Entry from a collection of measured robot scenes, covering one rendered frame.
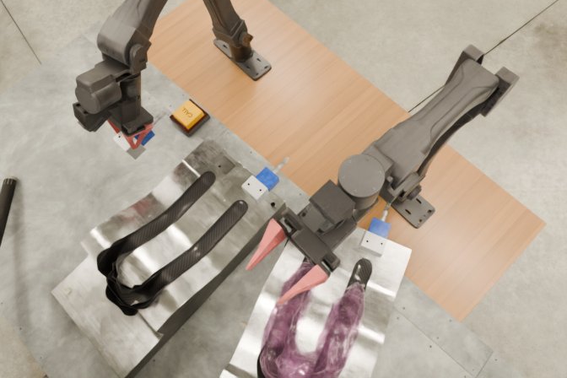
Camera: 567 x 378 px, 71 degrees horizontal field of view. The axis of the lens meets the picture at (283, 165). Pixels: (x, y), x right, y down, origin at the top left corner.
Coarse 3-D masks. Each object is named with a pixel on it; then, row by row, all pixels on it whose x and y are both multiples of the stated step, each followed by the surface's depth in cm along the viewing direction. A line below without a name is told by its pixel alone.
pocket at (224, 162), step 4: (224, 152) 98; (220, 156) 98; (224, 156) 99; (228, 156) 98; (212, 160) 96; (216, 160) 98; (220, 160) 99; (224, 160) 99; (228, 160) 99; (232, 160) 97; (216, 164) 98; (220, 164) 98; (224, 164) 98; (228, 164) 98; (232, 164) 98; (236, 164) 97; (220, 168) 98; (224, 168) 98; (228, 168) 98; (232, 168) 98; (224, 172) 97; (228, 172) 97
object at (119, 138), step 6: (162, 114) 96; (156, 120) 95; (120, 132) 92; (150, 132) 94; (114, 138) 92; (120, 138) 92; (144, 138) 94; (150, 138) 95; (120, 144) 91; (126, 144) 91; (144, 144) 95; (126, 150) 91; (132, 150) 92; (138, 150) 94; (144, 150) 96; (132, 156) 94; (138, 156) 96
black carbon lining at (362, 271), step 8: (360, 264) 88; (368, 264) 88; (352, 272) 87; (360, 272) 88; (368, 272) 87; (352, 280) 87; (360, 280) 87; (368, 280) 86; (256, 360) 80; (256, 368) 79; (264, 376) 79
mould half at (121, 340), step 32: (192, 160) 96; (160, 192) 94; (224, 192) 92; (128, 224) 88; (192, 224) 91; (256, 224) 89; (96, 256) 84; (128, 256) 84; (160, 256) 85; (224, 256) 87; (64, 288) 89; (96, 288) 89; (192, 288) 82; (96, 320) 86; (128, 320) 86; (160, 320) 78; (128, 352) 83
